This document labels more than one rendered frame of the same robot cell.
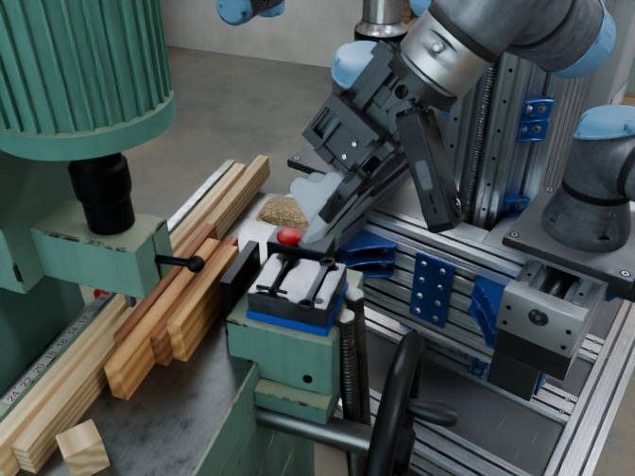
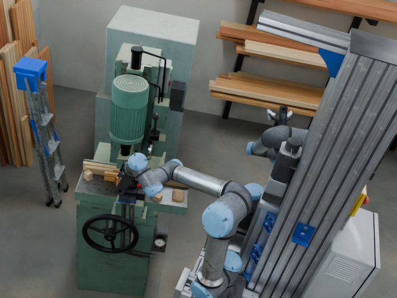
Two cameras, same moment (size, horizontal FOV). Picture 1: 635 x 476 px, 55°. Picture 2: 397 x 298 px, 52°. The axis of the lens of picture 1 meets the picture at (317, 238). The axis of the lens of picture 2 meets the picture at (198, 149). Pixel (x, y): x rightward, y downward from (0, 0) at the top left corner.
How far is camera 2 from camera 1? 177 cm
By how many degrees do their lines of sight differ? 51
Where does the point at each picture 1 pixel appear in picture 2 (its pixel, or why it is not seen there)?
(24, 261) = (117, 146)
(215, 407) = (104, 193)
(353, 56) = (250, 187)
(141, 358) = (111, 177)
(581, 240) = not seen: hidden behind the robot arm
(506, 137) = (245, 248)
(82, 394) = (100, 171)
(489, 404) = not seen: outside the picture
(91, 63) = (114, 126)
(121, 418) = (98, 180)
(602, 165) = not seen: hidden behind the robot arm
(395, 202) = (236, 240)
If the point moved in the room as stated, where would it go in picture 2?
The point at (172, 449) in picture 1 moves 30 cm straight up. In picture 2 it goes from (93, 188) to (94, 145)
